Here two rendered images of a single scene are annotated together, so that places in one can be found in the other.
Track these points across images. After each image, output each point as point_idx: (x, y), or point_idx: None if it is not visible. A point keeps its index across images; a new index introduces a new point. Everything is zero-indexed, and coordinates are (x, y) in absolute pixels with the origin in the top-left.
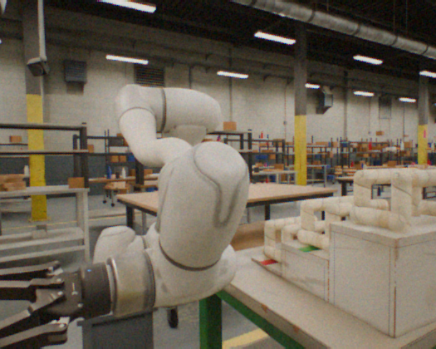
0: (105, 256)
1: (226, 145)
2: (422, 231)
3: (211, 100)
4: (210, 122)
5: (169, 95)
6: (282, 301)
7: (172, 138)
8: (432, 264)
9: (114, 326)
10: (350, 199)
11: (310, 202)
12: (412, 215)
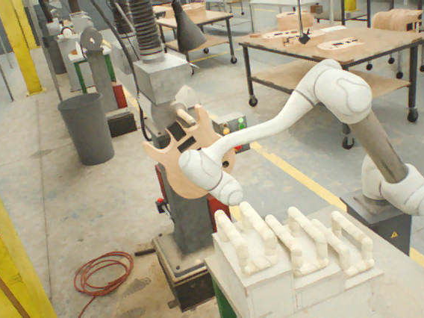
0: (361, 168)
1: (186, 154)
2: (223, 248)
3: (340, 92)
4: (340, 110)
5: (318, 80)
6: None
7: (226, 135)
8: (225, 267)
9: (354, 215)
10: (310, 233)
11: (289, 209)
12: None
